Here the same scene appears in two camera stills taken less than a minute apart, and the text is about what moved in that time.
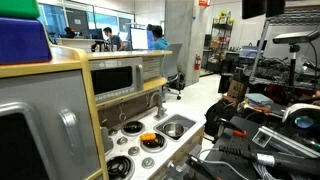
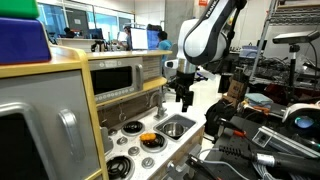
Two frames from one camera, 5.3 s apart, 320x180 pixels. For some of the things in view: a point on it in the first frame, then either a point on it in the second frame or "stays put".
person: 115,41 → 128,45
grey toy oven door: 47,129 stays put
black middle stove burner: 154,146 stays put
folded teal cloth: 258,99 stays put
